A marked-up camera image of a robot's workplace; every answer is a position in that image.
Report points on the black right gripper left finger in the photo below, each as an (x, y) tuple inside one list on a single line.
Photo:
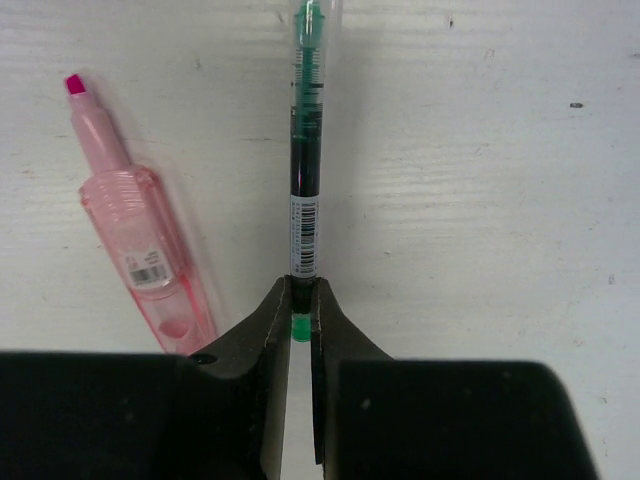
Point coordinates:
[(240, 410)]

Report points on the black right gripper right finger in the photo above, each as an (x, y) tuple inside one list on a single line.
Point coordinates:
[(334, 338)]

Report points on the green gel pen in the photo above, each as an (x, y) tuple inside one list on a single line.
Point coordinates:
[(314, 25)]

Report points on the pink highlighter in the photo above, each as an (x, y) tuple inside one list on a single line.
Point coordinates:
[(131, 214)]

